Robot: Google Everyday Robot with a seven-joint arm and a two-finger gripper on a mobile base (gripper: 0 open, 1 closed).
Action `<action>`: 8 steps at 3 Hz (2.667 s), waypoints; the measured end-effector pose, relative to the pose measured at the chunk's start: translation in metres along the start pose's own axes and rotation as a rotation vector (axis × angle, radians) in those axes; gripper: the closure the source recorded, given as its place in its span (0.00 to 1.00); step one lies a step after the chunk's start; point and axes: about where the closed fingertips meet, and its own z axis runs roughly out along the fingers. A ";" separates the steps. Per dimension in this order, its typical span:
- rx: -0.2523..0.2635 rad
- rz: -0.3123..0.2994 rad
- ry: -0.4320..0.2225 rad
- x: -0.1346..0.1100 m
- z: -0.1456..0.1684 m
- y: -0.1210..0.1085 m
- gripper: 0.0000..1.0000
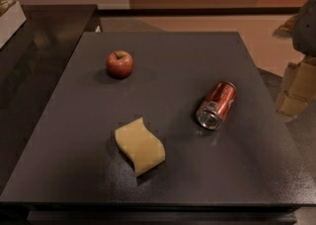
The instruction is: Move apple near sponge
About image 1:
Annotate red apple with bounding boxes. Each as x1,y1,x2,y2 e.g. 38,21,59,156
106,50,134,79

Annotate grey robot base part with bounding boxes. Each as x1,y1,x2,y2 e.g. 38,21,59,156
292,0,316,57

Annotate yellow wavy sponge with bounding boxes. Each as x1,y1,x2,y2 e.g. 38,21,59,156
115,117,166,177

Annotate red soda can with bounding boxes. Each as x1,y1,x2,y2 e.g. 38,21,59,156
196,81,237,130

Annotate dark side cabinet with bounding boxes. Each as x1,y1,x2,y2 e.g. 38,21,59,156
0,4,100,192

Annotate cardboard boxes at right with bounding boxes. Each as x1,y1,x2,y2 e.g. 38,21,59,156
276,56,316,121

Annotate white box on cabinet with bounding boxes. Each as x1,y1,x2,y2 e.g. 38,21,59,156
0,2,27,48

